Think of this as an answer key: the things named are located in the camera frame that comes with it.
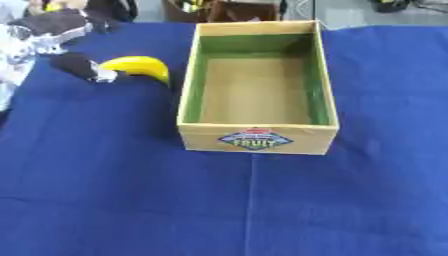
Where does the yellow toy banana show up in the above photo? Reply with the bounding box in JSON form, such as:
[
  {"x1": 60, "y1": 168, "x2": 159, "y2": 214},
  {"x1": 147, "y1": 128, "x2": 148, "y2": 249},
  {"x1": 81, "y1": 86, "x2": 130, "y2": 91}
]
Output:
[{"x1": 96, "y1": 55, "x2": 174, "y2": 89}]

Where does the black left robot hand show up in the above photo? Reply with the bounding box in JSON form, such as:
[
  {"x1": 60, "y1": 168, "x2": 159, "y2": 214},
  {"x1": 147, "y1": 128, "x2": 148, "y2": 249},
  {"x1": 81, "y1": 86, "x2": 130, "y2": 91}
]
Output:
[{"x1": 5, "y1": 8, "x2": 123, "y2": 84}]

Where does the tan cardboard box green inside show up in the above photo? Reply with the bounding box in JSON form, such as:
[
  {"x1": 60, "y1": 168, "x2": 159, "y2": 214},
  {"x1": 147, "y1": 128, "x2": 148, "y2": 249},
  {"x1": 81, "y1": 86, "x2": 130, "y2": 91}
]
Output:
[{"x1": 175, "y1": 19, "x2": 342, "y2": 157}]

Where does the brown chair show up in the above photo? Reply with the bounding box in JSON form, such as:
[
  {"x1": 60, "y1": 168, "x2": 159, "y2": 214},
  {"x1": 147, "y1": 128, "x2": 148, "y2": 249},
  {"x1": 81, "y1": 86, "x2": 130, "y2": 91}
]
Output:
[{"x1": 161, "y1": 0, "x2": 284, "y2": 24}]

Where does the black bag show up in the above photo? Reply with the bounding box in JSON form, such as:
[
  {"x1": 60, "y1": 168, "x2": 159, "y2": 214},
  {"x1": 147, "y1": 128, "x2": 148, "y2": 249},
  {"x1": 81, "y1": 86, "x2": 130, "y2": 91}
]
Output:
[{"x1": 369, "y1": 0, "x2": 413, "y2": 14}]

